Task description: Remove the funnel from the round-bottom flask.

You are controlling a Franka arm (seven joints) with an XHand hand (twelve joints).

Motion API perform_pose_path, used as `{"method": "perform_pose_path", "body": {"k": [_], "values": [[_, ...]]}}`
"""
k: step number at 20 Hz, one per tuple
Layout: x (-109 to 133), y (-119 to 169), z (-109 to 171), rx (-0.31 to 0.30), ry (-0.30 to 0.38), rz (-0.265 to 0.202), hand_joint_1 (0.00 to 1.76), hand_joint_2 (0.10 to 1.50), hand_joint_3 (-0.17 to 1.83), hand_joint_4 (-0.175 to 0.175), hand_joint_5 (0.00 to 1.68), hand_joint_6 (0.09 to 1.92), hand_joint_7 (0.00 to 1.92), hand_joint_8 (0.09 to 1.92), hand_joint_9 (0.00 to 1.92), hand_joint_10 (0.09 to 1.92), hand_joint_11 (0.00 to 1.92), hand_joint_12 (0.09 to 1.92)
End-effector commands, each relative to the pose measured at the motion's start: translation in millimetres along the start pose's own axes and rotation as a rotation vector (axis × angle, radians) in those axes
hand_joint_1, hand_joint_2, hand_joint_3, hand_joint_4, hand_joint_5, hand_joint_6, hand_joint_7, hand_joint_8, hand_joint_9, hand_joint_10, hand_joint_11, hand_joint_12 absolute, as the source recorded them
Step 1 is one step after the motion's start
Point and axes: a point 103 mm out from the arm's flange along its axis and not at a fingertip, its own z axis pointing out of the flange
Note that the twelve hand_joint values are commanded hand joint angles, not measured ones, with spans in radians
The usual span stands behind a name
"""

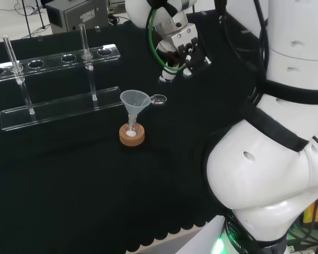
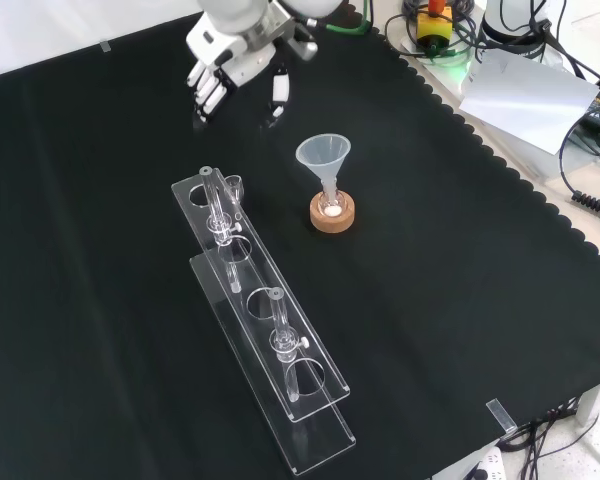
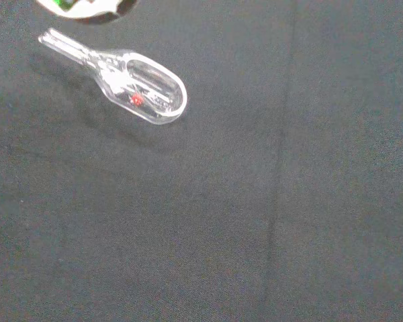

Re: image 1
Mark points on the yellow stop button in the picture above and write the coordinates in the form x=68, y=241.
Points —
x=311, y=211

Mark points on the round-bottom glass flask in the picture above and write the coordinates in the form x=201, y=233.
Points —
x=131, y=131

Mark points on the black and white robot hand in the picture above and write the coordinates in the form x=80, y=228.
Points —
x=183, y=37

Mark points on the grey cloth clip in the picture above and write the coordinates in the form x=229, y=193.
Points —
x=246, y=31

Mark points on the grey metal box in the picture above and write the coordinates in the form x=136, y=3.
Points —
x=77, y=16

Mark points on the clear acrylic funnel stand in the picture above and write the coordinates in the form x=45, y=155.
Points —
x=55, y=111

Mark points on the small clear weighing funnel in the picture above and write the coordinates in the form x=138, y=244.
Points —
x=159, y=99

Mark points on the clear plastic funnel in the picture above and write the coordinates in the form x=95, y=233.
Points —
x=135, y=99

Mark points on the black tripod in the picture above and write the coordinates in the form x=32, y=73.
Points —
x=26, y=16

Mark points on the black bench cloth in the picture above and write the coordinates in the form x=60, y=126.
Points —
x=69, y=185

